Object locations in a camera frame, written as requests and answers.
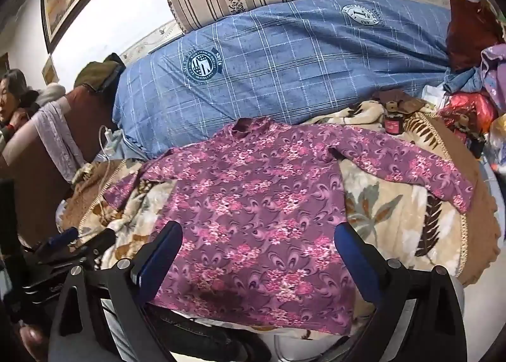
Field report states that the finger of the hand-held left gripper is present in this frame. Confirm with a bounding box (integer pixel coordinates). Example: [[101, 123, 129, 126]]
[[37, 227, 79, 256], [63, 229, 117, 268]]

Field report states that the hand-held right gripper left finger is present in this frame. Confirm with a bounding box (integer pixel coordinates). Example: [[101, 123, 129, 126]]
[[47, 221, 184, 362]]

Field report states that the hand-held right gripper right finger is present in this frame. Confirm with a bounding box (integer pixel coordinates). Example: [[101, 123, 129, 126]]
[[333, 223, 469, 362]]

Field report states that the purple floral shirt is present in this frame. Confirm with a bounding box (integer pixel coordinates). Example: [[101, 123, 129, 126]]
[[103, 117, 475, 337]]

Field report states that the brown armchair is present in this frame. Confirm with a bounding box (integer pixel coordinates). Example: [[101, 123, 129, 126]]
[[0, 85, 119, 252]]

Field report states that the beige leaf-print fleece blanket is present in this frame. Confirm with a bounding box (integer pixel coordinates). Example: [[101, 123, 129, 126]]
[[59, 101, 471, 331]]

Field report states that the lavender cloth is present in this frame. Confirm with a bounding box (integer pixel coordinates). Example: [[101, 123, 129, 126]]
[[31, 99, 85, 185]]

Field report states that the small red jar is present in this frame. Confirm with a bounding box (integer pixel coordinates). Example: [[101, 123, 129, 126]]
[[385, 111, 403, 135]]

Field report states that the brown crumpled cloth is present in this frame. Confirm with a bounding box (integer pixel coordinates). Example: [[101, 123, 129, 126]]
[[372, 89, 424, 114]]

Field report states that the dark green cloth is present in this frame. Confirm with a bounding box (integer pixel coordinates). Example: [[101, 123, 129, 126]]
[[74, 53, 126, 88]]

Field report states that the red plastic bag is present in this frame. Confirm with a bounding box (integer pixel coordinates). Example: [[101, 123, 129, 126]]
[[439, 92, 499, 129]]

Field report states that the blue plaid quilt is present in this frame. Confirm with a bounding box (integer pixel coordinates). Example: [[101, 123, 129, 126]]
[[113, 0, 455, 159]]

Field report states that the light purple cloth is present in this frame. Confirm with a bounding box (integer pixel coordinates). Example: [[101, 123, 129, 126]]
[[480, 44, 506, 114]]

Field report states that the dark red cloth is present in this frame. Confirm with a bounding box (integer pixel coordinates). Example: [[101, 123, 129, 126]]
[[446, 0, 503, 72]]

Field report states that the white charger cable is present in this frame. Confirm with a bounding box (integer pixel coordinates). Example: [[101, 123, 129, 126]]
[[77, 125, 121, 236]]

